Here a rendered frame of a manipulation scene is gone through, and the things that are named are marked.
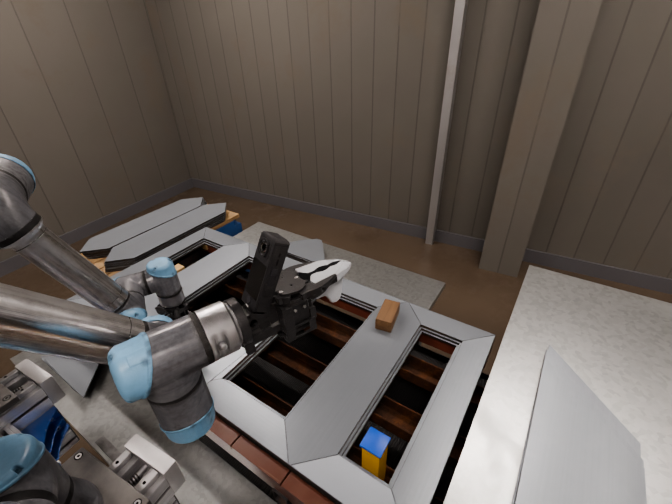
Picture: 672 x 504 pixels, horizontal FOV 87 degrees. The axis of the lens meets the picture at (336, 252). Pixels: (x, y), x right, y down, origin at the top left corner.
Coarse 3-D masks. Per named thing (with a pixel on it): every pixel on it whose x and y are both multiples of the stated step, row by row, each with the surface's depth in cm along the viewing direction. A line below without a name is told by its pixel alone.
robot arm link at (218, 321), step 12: (204, 312) 48; (216, 312) 48; (228, 312) 48; (204, 324) 47; (216, 324) 47; (228, 324) 48; (216, 336) 47; (228, 336) 47; (240, 336) 49; (216, 348) 47; (228, 348) 48; (240, 348) 50; (216, 360) 48
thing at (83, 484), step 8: (72, 480) 64; (80, 480) 67; (72, 488) 62; (80, 488) 64; (88, 488) 66; (96, 488) 68; (72, 496) 61; (80, 496) 63; (88, 496) 65; (96, 496) 67
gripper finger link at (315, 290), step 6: (330, 276) 55; (336, 276) 56; (318, 282) 54; (324, 282) 54; (330, 282) 55; (306, 288) 53; (312, 288) 53; (318, 288) 53; (324, 288) 54; (294, 294) 53; (300, 294) 52; (306, 294) 52; (312, 294) 52; (318, 294) 53
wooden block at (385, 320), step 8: (384, 304) 135; (392, 304) 135; (384, 312) 131; (392, 312) 131; (376, 320) 129; (384, 320) 128; (392, 320) 128; (376, 328) 131; (384, 328) 129; (392, 328) 130
